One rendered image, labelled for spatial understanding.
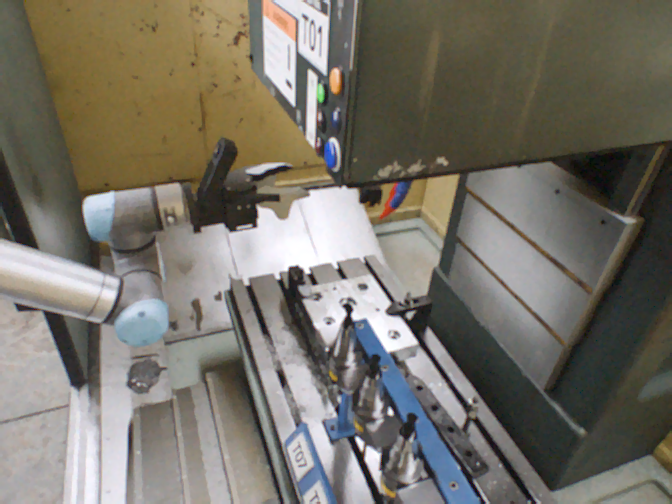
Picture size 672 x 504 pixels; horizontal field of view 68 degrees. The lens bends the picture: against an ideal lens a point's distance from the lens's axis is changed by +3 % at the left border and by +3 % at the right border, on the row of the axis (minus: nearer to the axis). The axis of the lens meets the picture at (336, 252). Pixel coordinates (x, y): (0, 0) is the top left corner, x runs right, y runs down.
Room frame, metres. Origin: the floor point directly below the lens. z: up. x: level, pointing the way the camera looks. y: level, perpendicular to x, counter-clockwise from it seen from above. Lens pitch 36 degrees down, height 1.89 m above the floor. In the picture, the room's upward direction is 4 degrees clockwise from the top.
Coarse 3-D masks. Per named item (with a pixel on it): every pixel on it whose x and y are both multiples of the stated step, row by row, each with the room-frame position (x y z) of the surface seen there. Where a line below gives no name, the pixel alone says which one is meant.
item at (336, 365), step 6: (330, 348) 0.61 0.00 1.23; (330, 354) 0.61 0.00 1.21; (360, 354) 0.60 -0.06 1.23; (330, 360) 0.59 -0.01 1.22; (336, 360) 0.59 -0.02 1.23; (354, 360) 0.59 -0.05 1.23; (360, 360) 0.60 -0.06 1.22; (330, 366) 0.59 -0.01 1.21; (336, 366) 0.58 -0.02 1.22; (342, 366) 0.58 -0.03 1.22; (348, 366) 0.58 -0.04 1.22; (354, 366) 0.58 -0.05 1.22; (336, 372) 0.58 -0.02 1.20
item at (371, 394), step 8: (368, 368) 0.51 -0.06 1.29; (368, 376) 0.50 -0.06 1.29; (368, 384) 0.49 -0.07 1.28; (376, 384) 0.49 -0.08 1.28; (360, 392) 0.50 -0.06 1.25; (368, 392) 0.49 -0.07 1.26; (376, 392) 0.49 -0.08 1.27; (360, 400) 0.50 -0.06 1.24; (368, 400) 0.49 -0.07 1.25; (376, 400) 0.49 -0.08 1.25; (368, 408) 0.49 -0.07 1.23; (376, 408) 0.49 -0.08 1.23
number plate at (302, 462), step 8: (296, 440) 0.61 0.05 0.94; (304, 440) 0.60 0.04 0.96; (288, 448) 0.60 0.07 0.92; (296, 448) 0.59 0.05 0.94; (304, 448) 0.59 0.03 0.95; (296, 456) 0.58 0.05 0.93; (304, 456) 0.57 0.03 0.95; (296, 464) 0.56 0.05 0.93; (304, 464) 0.56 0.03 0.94; (312, 464) 0.55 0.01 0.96; (296, 472) 0.55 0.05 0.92; (304, 472) 0.54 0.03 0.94
